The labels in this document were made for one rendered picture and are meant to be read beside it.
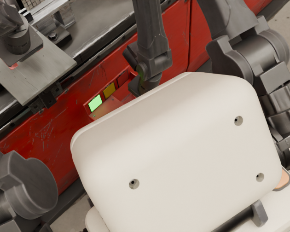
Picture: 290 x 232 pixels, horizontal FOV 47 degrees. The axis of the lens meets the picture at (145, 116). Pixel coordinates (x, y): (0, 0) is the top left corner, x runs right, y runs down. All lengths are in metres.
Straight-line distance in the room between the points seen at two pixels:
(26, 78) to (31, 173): 0.50
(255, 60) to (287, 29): 1.93
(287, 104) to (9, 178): 0.40
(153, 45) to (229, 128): 0.48
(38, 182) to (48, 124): 0.76
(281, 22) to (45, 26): 1.74
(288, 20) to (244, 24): 1.97
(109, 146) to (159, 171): 0.05
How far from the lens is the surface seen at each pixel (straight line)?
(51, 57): 0.96
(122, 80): 1.10
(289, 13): 2.58
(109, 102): 1.10
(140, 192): 0.33
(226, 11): 0.55
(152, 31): 0.78
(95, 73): 1.23
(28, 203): 0.46
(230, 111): 0.35
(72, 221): 1.80
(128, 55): 0.93
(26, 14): 1.12
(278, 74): 0.55
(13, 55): 0.85
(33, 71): 0.95
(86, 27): 1.19
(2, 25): 0.69
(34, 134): 1.22
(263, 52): 0.55
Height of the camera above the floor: 1.67
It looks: 58 degrees down
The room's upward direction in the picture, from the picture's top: 10 degrees counter-clockwise
